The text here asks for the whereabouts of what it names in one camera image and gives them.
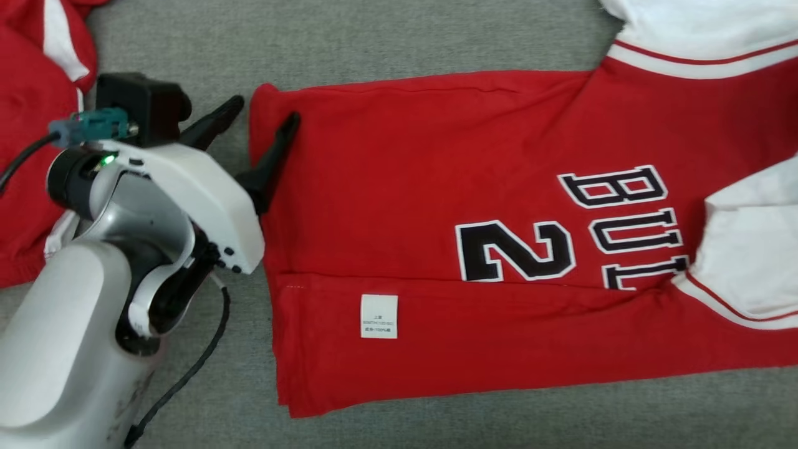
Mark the red and white basketball jersey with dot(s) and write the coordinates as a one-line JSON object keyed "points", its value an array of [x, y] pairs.
{"points": [[405, 206]]}

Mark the red shorts with white stripe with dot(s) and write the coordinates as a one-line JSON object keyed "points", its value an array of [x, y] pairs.
{"points": [[28, 118]]}

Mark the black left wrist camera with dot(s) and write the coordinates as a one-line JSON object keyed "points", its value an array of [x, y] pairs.
{"points": [[140, 106]]}

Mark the grey fabric sofa cushion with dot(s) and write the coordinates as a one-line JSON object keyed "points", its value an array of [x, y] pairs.
{"points": [[349, 43]]}

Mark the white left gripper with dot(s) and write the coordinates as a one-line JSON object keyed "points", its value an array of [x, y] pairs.
{"points": [[206, 193]]}

